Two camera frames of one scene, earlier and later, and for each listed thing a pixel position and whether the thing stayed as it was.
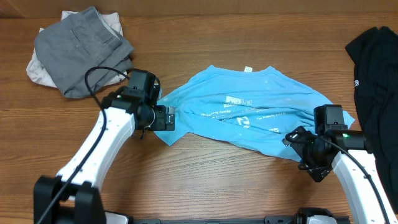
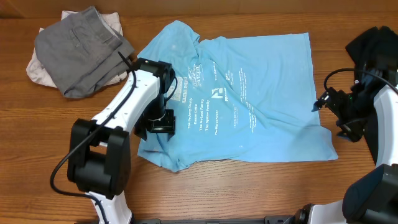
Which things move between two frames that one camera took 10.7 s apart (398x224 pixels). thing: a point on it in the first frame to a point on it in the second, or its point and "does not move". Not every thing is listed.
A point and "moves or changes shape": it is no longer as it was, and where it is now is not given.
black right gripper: [318, 172] to [356, 129]
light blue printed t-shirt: [256, 108] moves or changes shape
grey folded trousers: [78, 42] does not move
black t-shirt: [375, 51] does not move
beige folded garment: [37, 71] does not move
